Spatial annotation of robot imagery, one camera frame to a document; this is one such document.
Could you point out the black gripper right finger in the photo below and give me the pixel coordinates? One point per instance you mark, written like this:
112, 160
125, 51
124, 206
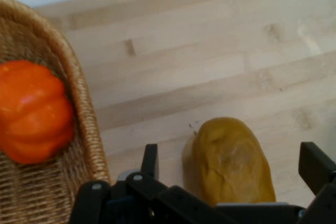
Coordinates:
320, 176

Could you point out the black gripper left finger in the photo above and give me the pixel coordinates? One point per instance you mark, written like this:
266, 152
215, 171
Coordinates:
147, 195

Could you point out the brown toy potato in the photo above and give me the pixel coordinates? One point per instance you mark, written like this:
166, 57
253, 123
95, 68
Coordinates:
231, 163

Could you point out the woven wicker basket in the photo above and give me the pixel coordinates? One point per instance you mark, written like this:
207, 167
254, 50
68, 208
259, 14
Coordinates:
86, 119

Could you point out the orange toy bell pepper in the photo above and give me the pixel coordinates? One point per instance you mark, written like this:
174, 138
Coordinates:
34, 111

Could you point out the wooden cutting board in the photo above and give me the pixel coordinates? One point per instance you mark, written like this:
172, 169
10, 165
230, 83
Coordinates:
199, 58

